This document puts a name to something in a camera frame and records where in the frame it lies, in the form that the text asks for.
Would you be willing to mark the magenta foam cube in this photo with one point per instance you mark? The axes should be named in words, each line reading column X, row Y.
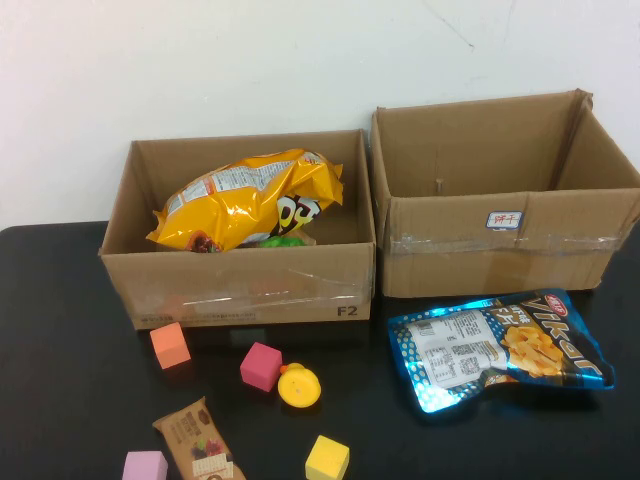
column 259, row 367

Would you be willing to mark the blue Vikar shrimp chip bag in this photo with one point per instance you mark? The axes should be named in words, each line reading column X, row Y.
column 460, row 350

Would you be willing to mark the yellow chip bag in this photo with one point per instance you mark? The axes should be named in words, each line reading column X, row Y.
column 235, row 210

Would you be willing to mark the orange foam cube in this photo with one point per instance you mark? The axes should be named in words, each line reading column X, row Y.
column 170, row 347

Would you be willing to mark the white blue-bordered label sticker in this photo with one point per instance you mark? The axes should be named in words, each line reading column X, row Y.
column 505, row 220

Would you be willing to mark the brown snack bar packet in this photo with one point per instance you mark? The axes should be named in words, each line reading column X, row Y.
column 197, row 440

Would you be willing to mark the cardboard box printed F2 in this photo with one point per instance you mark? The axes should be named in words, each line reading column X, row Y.
column 240, row 290

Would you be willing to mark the cardboard box with white label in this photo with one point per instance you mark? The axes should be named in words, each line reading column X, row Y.
column 475, row 265

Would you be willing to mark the yellow rubber duck toy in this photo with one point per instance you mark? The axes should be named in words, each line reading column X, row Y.
column 299, row 387

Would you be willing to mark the pink foam cube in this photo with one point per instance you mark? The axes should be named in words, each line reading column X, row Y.
column 145, row 466

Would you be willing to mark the green snack packet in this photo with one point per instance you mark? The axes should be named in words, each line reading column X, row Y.
column 281, row 242

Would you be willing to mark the yellow foam cube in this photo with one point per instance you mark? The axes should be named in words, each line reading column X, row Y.
column 326, row 459

